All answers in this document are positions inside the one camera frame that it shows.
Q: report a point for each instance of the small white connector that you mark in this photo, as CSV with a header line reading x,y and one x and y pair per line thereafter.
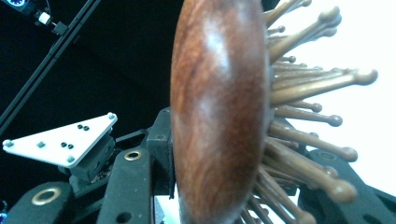
x,y
44,18

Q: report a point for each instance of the black tripod stand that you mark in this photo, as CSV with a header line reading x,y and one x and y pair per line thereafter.
x,y
46,59

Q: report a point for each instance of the blue-lit device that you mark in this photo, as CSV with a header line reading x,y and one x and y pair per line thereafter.
x,y
18,3

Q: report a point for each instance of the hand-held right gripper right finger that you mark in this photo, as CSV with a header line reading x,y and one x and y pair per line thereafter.
x,y
367,211

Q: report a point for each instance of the wooden paddle hairbrush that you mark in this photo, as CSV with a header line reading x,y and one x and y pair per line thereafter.
x,y
218,112

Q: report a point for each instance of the black curtain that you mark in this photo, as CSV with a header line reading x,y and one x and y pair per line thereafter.
x,y
118,77

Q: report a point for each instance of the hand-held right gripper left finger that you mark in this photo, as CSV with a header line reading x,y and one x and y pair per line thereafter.
x,y
130,186

